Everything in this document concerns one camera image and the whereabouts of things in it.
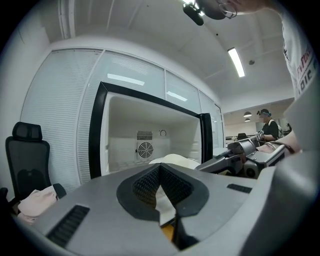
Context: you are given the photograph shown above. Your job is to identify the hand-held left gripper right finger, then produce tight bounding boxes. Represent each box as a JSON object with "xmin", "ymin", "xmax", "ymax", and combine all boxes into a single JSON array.
[{"xmin": 159, "ymin": 162, "xmax": 259, "ymax": 254}]

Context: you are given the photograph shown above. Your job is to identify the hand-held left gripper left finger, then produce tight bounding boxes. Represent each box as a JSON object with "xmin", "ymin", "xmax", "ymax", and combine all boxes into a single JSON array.
[{"xmin": 39, "ymin": 162, "xmax": 180, "ymax": 256}]

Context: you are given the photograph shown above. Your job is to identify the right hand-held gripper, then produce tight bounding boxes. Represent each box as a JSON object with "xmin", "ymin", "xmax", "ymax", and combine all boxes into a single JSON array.
[{"xmin": 194, "ymin": 136, "xmax": 287, "ymax": 180}]

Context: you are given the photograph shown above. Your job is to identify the white plate of food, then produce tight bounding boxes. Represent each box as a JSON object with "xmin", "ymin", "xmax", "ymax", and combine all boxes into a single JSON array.
[{"xmin": 149, "ymin": 154, "xmax": 201, "ymax": 227}]

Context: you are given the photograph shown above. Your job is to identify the person's right forearm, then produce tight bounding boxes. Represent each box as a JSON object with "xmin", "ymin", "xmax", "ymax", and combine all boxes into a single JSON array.
[{"xmin": 280, "ymin": 130, "xmax": 303, "ymax": 154}]

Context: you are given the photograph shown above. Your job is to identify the person's right hand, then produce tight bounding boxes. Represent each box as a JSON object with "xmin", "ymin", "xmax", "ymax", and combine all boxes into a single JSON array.
[{"xmin": 256, "ymin": 143, "xmax": 276, "ymax": 154}]

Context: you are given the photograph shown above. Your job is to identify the pink cloth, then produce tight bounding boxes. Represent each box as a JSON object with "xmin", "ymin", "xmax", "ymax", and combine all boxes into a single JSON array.
[{"xmin": 17, "ymin": 188, "xmax": 60, "ymax": 225}]

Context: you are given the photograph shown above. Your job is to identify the long ceiling light panel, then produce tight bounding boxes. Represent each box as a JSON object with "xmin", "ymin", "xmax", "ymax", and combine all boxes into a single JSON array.
[{"xmin": 227, "ymin": 47, "xmax": 246, "ymax": 78}]

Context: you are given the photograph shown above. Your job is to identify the black mesh office chair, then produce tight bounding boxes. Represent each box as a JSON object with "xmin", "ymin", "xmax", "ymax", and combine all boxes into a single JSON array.
[{"xmin": 0, "ymin": 121, "xmax": 67, "ymax": 216}]

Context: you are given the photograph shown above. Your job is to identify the glass partition with white blinds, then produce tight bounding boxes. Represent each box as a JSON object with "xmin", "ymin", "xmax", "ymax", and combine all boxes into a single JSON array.
[{"xmin": 20, "ymin": 48, "xmax": 225, "ymax": 187}]

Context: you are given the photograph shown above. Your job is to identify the white printed t-shirt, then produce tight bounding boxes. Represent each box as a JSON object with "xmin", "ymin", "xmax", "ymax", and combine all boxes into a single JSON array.
[{"xmin": 264, "ymin": 6, "xmax": 320, "ymax": 101}]

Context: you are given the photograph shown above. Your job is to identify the thin framed eyeglasses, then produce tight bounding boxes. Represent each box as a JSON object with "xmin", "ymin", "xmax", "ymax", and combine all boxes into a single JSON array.
[{"xmin": 218, "ymin": 1, "xmax": 238, "ymax": 20}]

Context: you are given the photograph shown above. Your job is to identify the person's face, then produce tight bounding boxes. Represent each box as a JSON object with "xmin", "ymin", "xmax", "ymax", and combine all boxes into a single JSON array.
[{"xmin": 196, "ymin": 0, "xmax": 270, "ymax": 21}]

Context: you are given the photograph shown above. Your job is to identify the black head camera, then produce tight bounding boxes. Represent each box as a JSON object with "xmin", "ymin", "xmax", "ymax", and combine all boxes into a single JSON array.
[{"xmin": 181, "ymin": 0, "xmax": 205, "ymax": 27}]

